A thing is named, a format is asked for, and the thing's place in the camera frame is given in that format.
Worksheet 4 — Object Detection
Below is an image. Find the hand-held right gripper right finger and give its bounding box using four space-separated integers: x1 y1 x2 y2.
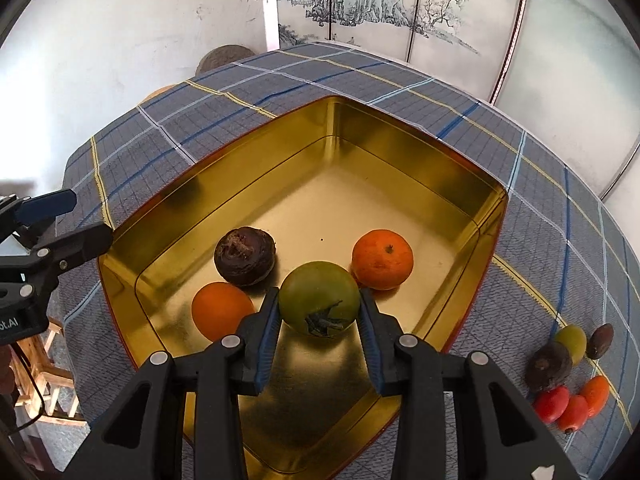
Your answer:
357 287 581 480

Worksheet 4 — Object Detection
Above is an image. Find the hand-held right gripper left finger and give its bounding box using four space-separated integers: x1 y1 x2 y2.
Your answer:
65 287 281 480

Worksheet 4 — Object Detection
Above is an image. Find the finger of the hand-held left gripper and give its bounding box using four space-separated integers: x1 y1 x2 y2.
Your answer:
0 188 78 251
0 223 115 311

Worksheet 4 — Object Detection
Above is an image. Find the green persimmon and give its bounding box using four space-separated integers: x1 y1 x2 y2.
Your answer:
278 260 362 339

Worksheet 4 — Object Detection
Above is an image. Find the gold tin box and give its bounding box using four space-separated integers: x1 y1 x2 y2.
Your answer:
97 95 508 475

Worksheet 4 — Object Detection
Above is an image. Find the dark brown wrinkled fruit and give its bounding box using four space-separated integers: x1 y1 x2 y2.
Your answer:
525 341 573 393

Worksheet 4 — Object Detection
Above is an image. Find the red persimmon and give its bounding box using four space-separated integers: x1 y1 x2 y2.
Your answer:
534 386 571 423
556 394 590 433

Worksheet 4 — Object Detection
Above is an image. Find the smooth green fruit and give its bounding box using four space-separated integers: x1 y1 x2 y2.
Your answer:
555 324 588 366

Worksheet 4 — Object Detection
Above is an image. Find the orange persimmon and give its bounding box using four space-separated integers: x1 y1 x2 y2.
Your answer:
580 375 611 418

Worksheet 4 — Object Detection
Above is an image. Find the small dark brown fruit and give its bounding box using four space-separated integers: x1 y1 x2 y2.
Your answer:
586 323 615 360

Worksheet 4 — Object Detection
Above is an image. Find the smooth orange fruit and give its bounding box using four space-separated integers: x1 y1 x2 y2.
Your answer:
191 282 256 342

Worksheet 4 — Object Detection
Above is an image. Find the wooden stool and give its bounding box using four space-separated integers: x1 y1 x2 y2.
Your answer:
10 325 86 421

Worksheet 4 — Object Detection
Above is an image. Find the orange tangerine with stem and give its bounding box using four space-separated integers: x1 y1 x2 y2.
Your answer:
351 229 415 291

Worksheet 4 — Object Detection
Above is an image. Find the dark brown torn fruit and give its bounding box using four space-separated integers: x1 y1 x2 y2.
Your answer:
214 226 276 288

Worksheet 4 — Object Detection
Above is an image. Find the orange round stool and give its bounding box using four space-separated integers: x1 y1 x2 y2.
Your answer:
141 85 176 106

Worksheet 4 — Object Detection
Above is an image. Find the blue plaid tablecloth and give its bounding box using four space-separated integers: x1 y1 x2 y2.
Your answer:
57 41 640 480

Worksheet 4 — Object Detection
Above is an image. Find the painted folding screen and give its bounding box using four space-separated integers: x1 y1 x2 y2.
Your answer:
260 0 640 201

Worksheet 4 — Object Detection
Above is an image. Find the black cable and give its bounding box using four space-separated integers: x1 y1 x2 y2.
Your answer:
12 340 48 431

